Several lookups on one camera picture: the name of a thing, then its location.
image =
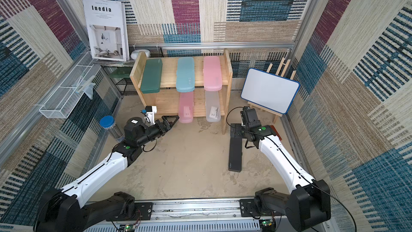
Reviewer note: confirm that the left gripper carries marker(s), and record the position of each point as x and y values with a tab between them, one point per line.
166	128

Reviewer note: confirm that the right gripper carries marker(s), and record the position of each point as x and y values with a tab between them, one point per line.
236	132

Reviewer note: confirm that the black pencil case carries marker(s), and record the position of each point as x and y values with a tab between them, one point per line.
235	155

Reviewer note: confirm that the clear frosted pencil case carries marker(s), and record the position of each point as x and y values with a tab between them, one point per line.
213	107

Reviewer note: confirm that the translucent pink pencil case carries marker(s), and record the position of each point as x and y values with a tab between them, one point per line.
186	107

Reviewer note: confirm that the dark green pencil case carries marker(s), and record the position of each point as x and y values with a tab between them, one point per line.
151	81

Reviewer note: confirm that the light blue pencil case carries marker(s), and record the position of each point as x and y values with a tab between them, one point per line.
185	75

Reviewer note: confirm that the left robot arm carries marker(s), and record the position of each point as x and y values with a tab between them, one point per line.
67	209

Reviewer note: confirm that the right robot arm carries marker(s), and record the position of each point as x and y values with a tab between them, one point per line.
307	202

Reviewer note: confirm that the wooden two-tier shelf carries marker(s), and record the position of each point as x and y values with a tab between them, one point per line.
167	99

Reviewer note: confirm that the pink opaque pencil case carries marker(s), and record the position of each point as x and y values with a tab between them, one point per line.
212	74

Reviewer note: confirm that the red wallet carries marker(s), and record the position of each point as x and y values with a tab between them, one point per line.
276	132

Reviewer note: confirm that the blue-framed whiteboard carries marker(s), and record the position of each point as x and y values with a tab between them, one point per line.
270	91

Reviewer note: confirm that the blue-lidded clear jar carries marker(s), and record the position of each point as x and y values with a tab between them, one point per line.
108	123

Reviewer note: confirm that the green tray on stand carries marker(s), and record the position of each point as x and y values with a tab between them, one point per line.
121	73

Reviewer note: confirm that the small wooden easel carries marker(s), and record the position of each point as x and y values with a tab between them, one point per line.
281	71

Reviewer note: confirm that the Inedia magazine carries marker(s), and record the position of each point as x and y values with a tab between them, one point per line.
107	29

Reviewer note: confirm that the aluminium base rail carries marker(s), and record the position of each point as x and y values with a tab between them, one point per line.
183	215

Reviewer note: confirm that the white wire basket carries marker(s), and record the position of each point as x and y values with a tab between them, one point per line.
63	100

